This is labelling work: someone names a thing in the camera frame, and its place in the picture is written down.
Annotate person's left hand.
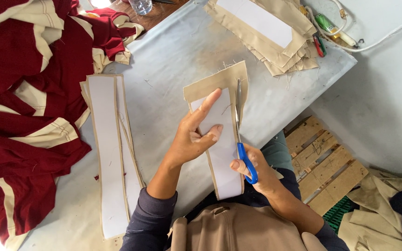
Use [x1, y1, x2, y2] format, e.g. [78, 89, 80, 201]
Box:
[166, 88, 224, 168]

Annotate person's right hand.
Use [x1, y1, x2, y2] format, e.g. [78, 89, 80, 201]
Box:
[230, 143, 286, 198]

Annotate blue-handled scissors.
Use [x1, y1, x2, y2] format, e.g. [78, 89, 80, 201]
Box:
[235, 78, 259, 185]

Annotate beige fabric piece white interfacing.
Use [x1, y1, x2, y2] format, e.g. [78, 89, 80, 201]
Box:
[183, 61, 249, 201]

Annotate person's blue jeans leg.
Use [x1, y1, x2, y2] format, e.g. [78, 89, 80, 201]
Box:
[260, 130, 294, 172]

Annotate wooden pallet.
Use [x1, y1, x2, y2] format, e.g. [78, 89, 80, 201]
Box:
[284, 115, 369, 217]

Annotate person's beige apron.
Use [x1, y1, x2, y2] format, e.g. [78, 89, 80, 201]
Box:
[167, 202, 328, 251]

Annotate stack of trimmed fabric strips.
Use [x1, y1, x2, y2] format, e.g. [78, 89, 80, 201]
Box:
[80, 73, 146, 241]

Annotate grey table cover cloth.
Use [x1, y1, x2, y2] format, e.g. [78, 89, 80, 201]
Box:
[18, 0, 358, 251]

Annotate green plastic crate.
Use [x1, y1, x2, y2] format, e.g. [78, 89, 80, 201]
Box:
[322, 195, 356, 234]

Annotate heap of beige fabric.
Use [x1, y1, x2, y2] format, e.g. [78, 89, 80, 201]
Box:
[337, 167, 402, 251]

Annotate brown wooden table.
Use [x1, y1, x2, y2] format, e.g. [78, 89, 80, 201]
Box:
[110, 0, 190, 33]

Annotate stack of untrimmed beige pieces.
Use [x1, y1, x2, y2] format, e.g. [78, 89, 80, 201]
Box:
[203, 0, 320, 77]

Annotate red and green thread snips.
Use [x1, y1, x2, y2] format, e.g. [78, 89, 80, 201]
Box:
[312, 32, 327, 58]

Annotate clear plastic water bottle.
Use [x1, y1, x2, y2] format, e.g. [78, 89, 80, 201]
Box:
[128, 0, 153, 16]

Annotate white cylinder stick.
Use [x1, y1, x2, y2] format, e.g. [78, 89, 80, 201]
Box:
[339, 31, 358, 47]

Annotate green lighter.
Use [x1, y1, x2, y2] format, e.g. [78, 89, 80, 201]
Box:
[314, 13, 341, 36]

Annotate pile of red cream garments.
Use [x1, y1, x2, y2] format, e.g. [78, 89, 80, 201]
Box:
[0, 0, 145, 251]

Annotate white cable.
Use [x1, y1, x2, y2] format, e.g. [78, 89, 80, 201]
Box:
[304, 0, 402, 53]

